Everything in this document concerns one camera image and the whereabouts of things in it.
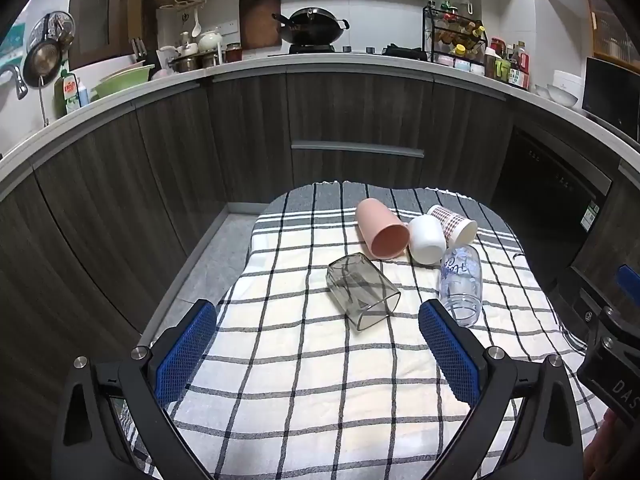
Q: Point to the white ladle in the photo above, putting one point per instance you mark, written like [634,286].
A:
[196,25]

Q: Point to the glass bowl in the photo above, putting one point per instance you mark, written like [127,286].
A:
[542,91]

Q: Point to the grey transparent square cup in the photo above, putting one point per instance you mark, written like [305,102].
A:
[357,287]

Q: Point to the red-capped sauce bottle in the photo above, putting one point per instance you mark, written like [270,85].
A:
[520,67]

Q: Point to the hanging frying pan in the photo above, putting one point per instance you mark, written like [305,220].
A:
[42,62]

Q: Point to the steel pot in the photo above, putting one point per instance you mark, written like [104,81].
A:
[192,62]

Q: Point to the white teapot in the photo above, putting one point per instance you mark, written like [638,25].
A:
[210,40]

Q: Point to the built-in black dishwasher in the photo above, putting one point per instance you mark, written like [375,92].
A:
[545,190]

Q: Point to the gas stove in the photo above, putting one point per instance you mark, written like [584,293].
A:
[325,49]

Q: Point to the checked tablecloth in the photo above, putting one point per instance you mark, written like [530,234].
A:
[300,375]

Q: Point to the white cup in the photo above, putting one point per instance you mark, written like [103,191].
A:
[426,240]

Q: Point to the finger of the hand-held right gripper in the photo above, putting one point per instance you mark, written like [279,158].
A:
[629,284]

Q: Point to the white bowl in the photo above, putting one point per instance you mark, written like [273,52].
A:
[565,90]

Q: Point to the dark wooden cutting board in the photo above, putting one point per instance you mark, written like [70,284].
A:
[257,22]

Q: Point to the black cloth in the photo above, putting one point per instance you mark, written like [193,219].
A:
[405,52]

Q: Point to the metal faucet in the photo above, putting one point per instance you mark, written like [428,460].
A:
[17,82]

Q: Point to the black microwave oven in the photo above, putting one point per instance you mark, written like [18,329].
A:
[610,95]

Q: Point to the person's right hand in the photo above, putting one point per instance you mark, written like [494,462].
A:
[612,452]

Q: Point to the pink cup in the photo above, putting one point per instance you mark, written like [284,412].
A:
[377,230]

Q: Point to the green basin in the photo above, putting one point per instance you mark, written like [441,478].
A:
[122,82]

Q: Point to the clear printed plastic cup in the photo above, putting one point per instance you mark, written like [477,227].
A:
[461,285]

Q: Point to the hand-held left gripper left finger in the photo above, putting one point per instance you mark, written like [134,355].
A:
[184,352]

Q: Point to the black wok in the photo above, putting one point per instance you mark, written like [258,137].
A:
[310,27]

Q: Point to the wooden wall shelf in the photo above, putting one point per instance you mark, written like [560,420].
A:
[615,27]

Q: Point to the patterned paper cup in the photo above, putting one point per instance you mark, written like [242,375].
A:
[452,222]

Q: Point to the green dish soap bottle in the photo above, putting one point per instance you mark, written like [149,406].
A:
[70,95]

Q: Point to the knife block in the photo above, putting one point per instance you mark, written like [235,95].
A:
[142,57]

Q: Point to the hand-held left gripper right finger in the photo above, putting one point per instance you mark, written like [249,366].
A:
[450,347]

